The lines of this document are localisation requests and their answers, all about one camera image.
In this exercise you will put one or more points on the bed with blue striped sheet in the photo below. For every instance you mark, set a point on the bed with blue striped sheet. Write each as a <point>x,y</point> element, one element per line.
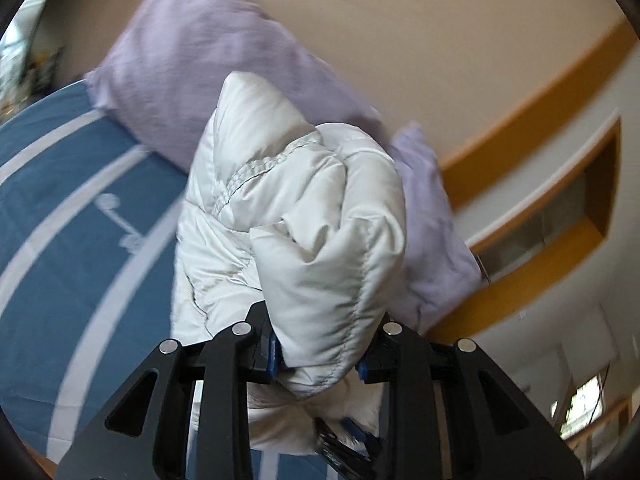
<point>60,220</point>

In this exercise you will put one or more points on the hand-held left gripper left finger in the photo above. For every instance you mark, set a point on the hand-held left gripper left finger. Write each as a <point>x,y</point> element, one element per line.
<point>270,355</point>

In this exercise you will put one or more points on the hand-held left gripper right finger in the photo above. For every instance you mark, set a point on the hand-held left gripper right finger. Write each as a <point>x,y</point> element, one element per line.
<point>364,367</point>

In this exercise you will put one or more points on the window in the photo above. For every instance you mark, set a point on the window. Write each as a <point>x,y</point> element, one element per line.
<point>30,60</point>

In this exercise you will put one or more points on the wooden wall panel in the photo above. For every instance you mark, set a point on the wooden wall panel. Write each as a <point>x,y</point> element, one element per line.
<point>540,125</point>

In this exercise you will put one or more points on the white puffer jacket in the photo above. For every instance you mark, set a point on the white puffer jacket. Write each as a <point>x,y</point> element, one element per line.
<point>300,210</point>

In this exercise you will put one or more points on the lilac pillow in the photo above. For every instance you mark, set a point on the lilac pillow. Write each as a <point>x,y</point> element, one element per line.
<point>430,240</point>
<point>200,60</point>

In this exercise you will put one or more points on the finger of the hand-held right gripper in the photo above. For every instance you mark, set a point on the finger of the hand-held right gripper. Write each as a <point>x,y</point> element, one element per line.
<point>334,447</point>

